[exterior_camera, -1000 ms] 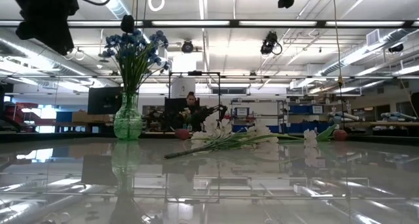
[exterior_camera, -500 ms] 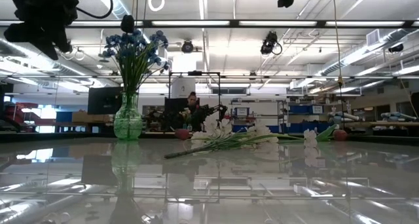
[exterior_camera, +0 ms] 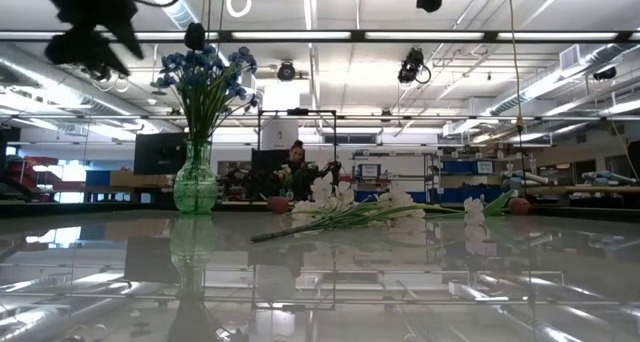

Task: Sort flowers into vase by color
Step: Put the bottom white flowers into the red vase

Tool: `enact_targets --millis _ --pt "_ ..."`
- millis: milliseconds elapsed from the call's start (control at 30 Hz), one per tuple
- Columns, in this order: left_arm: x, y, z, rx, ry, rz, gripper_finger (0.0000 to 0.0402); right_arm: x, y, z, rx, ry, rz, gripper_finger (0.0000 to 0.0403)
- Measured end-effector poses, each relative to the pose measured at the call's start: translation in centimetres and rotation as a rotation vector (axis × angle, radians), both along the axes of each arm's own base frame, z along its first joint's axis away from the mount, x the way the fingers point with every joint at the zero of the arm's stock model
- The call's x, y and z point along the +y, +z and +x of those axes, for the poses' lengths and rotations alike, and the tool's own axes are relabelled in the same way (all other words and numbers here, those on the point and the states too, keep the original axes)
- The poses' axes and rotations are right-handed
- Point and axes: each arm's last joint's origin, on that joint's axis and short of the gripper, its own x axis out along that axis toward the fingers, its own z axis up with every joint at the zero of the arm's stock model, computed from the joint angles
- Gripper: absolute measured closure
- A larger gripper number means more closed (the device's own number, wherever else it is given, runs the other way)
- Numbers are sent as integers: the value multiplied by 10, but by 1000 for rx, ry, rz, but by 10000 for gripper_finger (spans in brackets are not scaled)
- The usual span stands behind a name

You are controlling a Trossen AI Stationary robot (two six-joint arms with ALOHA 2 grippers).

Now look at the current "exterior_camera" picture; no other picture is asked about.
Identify brown cardboard box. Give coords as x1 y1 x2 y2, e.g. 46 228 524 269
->
110 169 174 188

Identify black computer monitor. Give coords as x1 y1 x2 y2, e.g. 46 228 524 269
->
251 148 291 198

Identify long wooden workbench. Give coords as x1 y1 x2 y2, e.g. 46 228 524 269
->
524 184 640 197

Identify shelf with blue bins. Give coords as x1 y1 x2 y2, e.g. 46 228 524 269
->
424 154 507 204

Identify green glass vase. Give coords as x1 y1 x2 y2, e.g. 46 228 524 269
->
172 140 220 215

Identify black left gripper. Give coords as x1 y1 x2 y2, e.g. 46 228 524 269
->
32 0 146 78

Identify blue storage bin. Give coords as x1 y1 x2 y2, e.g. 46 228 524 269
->
85 170 112 188

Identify black hanging ceiling camera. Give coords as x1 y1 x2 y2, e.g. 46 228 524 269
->
276 60 297 83
397 46 433 86

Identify white cable ring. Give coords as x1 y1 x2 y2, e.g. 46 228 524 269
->
224 0 253 19

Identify black equipment box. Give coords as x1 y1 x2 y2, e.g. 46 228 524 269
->
133 131 189 176

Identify person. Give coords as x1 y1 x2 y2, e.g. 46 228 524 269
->
284 139 321 201

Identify grey rolled tubes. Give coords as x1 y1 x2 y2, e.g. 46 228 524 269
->
581 170 639 186
502 169 550 189

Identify white box cabinet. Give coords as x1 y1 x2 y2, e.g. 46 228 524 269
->
262 119 300 151

